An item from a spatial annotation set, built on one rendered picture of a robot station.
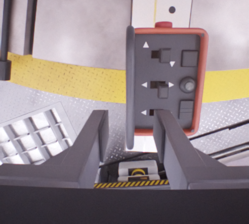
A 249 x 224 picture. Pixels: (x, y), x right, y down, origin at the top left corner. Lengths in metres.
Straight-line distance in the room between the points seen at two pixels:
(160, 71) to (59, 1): 0.65
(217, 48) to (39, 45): 0.80
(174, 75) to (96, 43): 0.54
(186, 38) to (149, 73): 0.09
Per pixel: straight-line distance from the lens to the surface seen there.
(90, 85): 1.17
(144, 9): 0.44
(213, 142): 1.43
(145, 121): 0.35
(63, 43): 0.86
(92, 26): 0.83
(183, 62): 0.33
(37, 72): 1.28
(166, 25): 0.35
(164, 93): 0.27
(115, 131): 1.25
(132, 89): 0.23
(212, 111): 1.32
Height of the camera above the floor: 1.12
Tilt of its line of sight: 74 degrees down
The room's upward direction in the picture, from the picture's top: 175 degrees counter-clockwise
